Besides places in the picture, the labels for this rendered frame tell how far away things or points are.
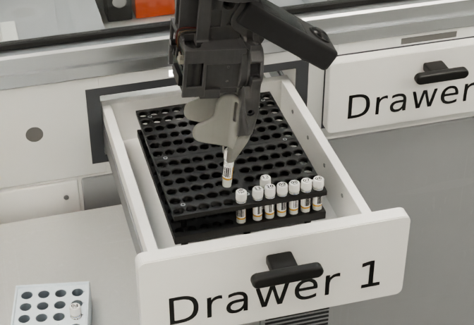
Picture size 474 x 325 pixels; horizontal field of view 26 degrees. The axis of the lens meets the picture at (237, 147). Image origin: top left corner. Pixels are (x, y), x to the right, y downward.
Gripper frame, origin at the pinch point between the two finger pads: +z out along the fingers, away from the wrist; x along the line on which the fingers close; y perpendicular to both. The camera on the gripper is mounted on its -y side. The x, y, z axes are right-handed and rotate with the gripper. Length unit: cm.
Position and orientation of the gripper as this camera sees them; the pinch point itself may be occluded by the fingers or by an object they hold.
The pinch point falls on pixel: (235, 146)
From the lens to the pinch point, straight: 109.7
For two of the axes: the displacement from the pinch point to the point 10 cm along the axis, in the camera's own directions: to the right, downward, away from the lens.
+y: -9.6, 0.6, -2.6
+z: -0.9, 8.3, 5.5
